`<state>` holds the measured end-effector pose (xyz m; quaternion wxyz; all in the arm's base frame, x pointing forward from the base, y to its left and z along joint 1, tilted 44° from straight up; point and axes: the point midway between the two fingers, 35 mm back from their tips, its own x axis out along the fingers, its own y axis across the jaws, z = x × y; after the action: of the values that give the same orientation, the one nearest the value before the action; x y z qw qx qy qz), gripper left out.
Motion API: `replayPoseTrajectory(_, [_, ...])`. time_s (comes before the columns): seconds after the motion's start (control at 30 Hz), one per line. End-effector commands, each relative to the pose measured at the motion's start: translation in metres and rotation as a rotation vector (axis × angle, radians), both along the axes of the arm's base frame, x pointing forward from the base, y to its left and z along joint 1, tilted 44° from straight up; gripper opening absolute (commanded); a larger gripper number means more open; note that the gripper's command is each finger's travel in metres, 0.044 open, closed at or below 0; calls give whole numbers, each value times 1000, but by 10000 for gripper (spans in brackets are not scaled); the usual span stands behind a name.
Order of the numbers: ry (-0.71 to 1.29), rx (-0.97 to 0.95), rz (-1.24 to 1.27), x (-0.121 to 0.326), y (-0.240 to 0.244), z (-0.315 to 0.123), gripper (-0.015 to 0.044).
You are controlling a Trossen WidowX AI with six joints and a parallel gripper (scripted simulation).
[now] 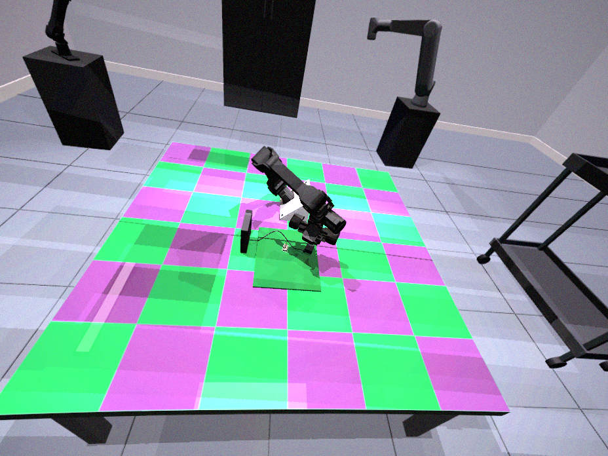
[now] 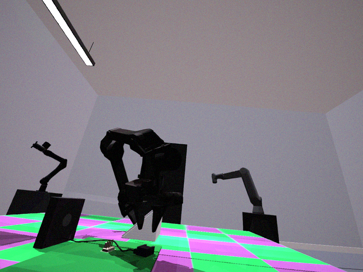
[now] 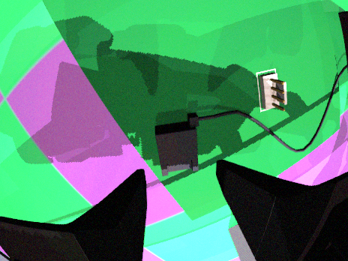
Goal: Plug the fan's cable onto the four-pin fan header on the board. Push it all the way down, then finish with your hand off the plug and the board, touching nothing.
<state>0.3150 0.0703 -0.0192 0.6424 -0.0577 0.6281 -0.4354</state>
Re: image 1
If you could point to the green circuit board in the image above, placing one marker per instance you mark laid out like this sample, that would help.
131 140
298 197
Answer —
280 266

